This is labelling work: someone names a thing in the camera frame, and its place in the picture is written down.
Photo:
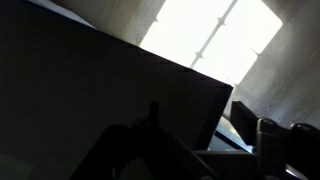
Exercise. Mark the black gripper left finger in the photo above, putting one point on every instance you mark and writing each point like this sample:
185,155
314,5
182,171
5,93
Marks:
133,150

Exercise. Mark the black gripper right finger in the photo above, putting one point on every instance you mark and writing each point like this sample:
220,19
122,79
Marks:
276,146

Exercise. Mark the grey box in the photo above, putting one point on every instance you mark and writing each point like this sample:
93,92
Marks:
100,93

